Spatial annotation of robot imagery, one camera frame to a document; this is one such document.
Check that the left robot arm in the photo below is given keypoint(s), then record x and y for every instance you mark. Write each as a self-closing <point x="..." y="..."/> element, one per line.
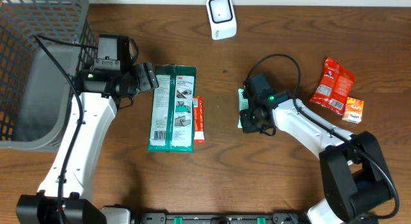
<point x="65" y="194"/>

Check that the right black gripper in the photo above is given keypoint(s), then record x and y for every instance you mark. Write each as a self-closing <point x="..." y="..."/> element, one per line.
<point x="247" y="125"/>

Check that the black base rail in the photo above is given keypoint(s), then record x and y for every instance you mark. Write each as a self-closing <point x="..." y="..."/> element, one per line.
<point x="162" y="218"/>

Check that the white barcode scanner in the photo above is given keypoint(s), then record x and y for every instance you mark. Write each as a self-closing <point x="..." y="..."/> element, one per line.
<point x="222" y="19"/>

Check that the dark green package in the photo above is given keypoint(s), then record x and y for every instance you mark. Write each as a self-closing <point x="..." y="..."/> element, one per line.
<point x="172" y="121"/>

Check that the small orange white box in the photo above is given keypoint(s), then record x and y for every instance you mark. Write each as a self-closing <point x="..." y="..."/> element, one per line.
<point x="353" y="110"/>

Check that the red snack bag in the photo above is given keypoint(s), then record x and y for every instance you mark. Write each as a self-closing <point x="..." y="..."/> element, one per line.
<point x="334" y="87"/>

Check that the light green wipes pack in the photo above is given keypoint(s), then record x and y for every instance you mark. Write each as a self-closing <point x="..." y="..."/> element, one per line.
<point x="243" y="101"/>

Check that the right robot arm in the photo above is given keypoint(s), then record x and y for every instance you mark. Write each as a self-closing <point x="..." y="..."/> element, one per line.
<point x="355" y="176"/>

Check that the red stick sachet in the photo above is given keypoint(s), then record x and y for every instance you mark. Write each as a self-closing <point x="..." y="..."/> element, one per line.
<point x="198" y="109"/>

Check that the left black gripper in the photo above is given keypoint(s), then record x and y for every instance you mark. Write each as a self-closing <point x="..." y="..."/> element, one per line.
<point x="146" y="73"/>

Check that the grey plastic mesh basket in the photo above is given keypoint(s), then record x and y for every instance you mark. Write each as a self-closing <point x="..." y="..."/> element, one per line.
<point x="35" y="97"/>

